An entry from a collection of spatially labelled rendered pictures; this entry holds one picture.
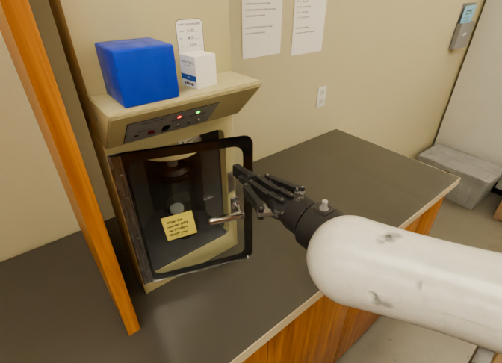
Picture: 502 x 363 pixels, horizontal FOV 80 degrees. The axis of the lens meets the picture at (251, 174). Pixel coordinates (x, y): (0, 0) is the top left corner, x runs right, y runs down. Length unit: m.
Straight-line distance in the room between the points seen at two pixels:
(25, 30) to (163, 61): 0.18
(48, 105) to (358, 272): 0.47
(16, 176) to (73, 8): 0.66
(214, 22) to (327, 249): 0.53
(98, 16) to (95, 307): 0.72
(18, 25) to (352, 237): 0.49
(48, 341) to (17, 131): 0.58
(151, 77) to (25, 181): 0.71
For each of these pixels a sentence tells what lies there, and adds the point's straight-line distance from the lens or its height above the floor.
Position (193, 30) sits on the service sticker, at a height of 1.60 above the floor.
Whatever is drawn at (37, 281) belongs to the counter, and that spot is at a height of 0.94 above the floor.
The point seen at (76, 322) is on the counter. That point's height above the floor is 0.94.
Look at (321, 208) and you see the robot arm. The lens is 0.53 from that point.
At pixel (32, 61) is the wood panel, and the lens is 0.53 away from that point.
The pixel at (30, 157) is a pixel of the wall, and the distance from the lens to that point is 1.13.
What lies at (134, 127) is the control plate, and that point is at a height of 1.46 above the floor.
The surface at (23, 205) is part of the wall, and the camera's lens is 1.20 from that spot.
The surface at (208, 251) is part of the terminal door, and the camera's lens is 0.87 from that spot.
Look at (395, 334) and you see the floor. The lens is 2.10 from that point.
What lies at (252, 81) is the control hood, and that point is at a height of 1.51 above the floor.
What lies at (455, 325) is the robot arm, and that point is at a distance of 0.35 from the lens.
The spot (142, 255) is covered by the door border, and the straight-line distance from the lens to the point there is 0.84.
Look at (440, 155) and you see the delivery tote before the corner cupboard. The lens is 3.33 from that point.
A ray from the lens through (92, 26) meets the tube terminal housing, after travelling 0.63.
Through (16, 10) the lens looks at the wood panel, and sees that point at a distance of 0.52.
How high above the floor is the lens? 1.68
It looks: 32 degrees down
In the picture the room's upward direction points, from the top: straight up
